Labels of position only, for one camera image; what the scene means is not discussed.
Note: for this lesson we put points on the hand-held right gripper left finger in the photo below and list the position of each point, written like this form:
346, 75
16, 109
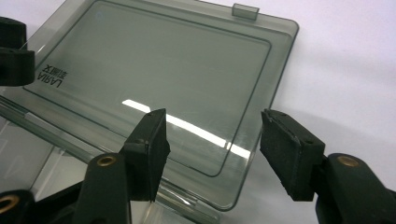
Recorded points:
146, 152

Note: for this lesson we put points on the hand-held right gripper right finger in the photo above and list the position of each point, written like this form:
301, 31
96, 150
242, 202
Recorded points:
289, 155

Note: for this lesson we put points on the grey transparent compartment box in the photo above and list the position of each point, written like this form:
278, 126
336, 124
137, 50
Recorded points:
155, 71

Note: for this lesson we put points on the white table cover sheet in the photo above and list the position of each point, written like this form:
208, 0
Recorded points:
342, 62

